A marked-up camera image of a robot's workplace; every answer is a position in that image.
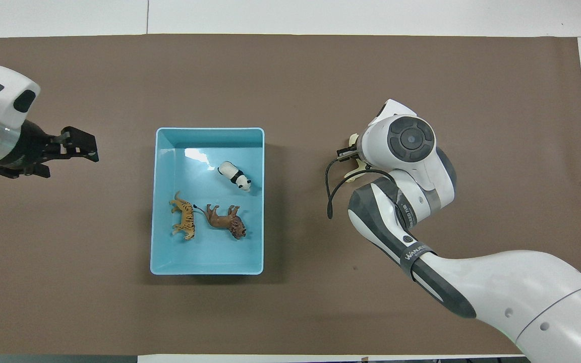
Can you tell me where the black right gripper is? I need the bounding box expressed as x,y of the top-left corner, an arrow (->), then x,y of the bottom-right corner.
336,144 -> 363,163

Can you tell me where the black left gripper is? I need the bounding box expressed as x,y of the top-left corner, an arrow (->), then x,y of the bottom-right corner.
0,118 -> 100,180

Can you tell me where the cream llama toy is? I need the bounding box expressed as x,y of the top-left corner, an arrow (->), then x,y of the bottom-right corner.
344,132 -> 373,183

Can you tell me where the black and white panda toy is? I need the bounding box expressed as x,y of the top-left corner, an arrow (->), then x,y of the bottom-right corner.
217,161 -> 253,193

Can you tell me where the orange striped tiger toy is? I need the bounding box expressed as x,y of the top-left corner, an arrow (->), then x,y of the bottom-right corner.
169,190 -> 197,241

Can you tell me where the brown lion toy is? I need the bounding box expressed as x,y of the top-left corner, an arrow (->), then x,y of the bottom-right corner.
193,203 -> 248,240

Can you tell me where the light blue plastic storage box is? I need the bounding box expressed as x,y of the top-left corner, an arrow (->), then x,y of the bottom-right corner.
150,127 -> 265,276

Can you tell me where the brown paper table mat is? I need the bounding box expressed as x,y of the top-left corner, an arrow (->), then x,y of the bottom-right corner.
0,34 -> 581,356

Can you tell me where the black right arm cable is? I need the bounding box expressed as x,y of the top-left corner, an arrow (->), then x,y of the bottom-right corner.
324,156 -> 398,220

